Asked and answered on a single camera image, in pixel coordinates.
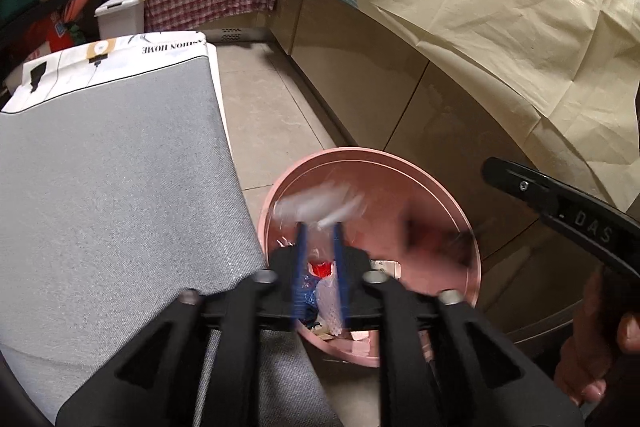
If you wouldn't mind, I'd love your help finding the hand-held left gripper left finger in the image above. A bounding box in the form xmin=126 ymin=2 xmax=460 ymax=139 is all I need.
xmin=55 ymin=222 xmax=311 ymax=427

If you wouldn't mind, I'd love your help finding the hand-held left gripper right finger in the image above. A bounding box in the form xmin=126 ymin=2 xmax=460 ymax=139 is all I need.
xmin=332 ymin=222 xmax=586 ymax=427

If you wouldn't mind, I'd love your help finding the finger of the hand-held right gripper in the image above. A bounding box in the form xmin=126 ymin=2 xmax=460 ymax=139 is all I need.
xmin=482 ymin=157 xmax=640 ymax=280

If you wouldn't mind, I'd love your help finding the red plastic bag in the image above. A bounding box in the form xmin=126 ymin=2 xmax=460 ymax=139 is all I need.
xmin=307 ymin=258 xmax=336 ymax=282

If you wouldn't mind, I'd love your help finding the blue plastic bag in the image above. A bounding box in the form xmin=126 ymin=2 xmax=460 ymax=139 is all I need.
xmin=299 ymin=274 xmax=322 ymax=325

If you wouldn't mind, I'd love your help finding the clear plastic wrapper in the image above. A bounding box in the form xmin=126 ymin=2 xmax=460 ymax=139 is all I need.
xmin=274 ymin=184 xmax=368 ymax=228

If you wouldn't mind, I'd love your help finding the pink plastic bin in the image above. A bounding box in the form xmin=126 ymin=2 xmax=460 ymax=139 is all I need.
xmin=259 ymin=147 xmax=482 ymax=368

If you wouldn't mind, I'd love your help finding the person's right hand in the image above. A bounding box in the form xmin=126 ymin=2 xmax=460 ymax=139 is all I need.
xmin=554 ymin=268 xmax=640 ymax=407

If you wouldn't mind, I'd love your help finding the translucent white plastic bag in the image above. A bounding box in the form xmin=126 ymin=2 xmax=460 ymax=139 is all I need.
xmin=317 ymin=278 xmax=346 ymax=336

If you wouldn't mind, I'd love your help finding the cream cloth with blue print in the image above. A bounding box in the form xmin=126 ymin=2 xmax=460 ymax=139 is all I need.
xmin=260 ymin=0 xmax=640 ymax=208

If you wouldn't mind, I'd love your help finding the white printed table cover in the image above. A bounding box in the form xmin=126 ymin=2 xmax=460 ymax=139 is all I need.
xmin=0 ymin=32 xmax=236 ymax=158

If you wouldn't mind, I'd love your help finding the white lidded bin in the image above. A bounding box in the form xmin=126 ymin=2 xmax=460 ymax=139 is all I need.
xmin=95 ymin=0 xmax=148 ymax=40

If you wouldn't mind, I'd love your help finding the red printed package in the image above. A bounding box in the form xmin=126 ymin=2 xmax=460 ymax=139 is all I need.
xmin=30 ymin=0 xmax=96 ymax=58

